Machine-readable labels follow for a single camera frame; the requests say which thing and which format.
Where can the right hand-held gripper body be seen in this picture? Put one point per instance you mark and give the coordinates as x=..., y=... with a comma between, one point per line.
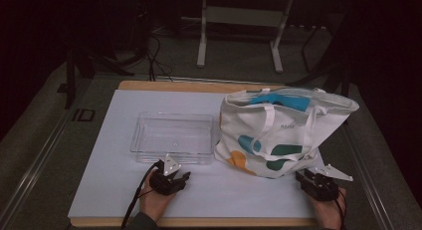
x=320, y=188

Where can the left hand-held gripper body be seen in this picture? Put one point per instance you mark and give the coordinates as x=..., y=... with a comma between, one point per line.
x=164, y=185

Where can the clear plastic tray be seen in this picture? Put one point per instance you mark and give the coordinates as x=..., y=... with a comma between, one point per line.
x=172, y=137

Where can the white printed tote bag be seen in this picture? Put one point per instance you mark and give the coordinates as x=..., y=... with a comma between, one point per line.
x=292, y=130

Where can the blue snack bag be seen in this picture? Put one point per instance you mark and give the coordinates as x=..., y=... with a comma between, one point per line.
x=293, y=102

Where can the person's left hand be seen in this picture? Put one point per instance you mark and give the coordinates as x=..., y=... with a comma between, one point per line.
x=154, y=203

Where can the person's right hand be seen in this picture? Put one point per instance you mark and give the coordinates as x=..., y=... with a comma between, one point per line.
x=330, y=213

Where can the black metal stand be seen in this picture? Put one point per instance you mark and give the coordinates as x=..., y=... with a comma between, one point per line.
x=70, y=77
x=331, y=74

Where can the metal floor rail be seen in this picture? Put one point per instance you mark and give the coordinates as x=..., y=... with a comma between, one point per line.
x=36, y=170
x=368, y=180

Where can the white metal desk frame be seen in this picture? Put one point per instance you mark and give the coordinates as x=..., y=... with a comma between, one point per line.
x=242, y=17

